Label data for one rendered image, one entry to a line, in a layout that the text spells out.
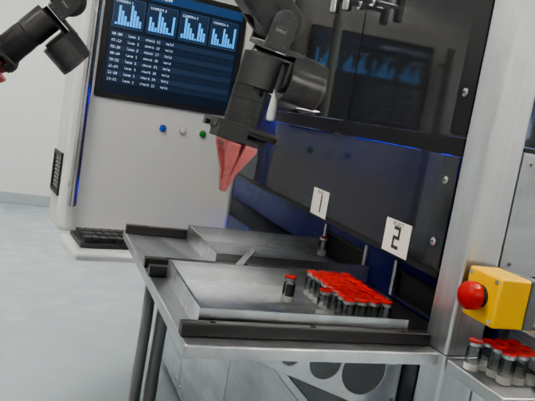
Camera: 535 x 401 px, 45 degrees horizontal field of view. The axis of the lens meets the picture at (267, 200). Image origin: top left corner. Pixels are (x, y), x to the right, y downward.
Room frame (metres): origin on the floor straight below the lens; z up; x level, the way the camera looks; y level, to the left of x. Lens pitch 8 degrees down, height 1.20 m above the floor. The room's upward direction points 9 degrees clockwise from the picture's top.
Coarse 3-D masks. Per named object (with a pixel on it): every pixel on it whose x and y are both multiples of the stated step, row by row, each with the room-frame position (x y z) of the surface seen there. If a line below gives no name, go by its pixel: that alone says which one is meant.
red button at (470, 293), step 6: (468, 282) 0.88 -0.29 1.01; (474, 282) 0.88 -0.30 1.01; (462, 288) 0.88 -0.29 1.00; (468, 288) 0.87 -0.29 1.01; (474, 288) 0.87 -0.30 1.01; (480, 288) 0.87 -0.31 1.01; (462, 294) 0.88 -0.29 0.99; (468, 294) 0.87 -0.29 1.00; (474, 294) 0.87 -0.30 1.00; (480, 294) 0.87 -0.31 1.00; (462, 300) 0.88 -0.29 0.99; (468, 300) 0.87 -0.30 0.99; (474, 300) 0.86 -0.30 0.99; (480, 300) 0.87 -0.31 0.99; (462, 306) 0.88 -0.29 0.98; (468, 306) 0.87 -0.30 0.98; (474, 306) 0.87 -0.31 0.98; (480, 306) 0.87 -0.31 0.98
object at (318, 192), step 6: (318, 192) 1.46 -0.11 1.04; (324, 192) 1.43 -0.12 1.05; (312, 198) 1.48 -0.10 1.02; (318, 198) 1.45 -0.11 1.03; (324, 198) 1.42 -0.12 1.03; (312, 204) 1.48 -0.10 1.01; (318, 204) 1.45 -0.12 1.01; (324, 204) 1.42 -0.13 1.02; (312, 210) 1.47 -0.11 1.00; (318, 210) 1.44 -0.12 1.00; (324, 210) 1.41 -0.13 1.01; (324, 216) 1.41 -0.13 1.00
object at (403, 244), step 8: (392, 224) 1.14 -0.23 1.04; (400, 224) 1.12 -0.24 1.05; (392, 232) 1.14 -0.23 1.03; (400, 232) 1.12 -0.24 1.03; (408, 232) 1.09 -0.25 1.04; (384, 240) 1.16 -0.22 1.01; (400, 240) 1.11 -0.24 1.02; (408, 240) 1.09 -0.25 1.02; (384, 248) 1.16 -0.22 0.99; (392, 248) 1.13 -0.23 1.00; (400, 248) 1.11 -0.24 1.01; (400, 256) 1.10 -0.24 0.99
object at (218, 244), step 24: (192, 240) 1.42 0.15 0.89; (216, 240) 1.50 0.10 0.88; (240, 240) 1.52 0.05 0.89; (264, 240) 1.54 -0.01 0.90; (288, 240) 1.56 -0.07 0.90; (312, 240) 1.58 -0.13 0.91; (264, 264) 1.27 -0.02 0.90; (288, 264) 1.29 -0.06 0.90; (312, 264) 1.31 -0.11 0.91; (336, 264) 1.32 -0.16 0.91
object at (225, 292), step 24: (168, 264) 1.12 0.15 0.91; (192, 264) 1.13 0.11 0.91; (216, 264) 1.15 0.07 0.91; (192, 288) 1.08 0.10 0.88; (216, 288) 1.10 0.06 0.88; (240, 288) 1.13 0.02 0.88; (264, 288) 1.16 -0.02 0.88; (192, 312) 0.91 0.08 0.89; (216, 312) 0.89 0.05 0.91; (240, 312) 0.90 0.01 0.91; (264, 312) 0.91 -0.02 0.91; (288, 312) 0.93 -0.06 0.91; (312, 312) 1.06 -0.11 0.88
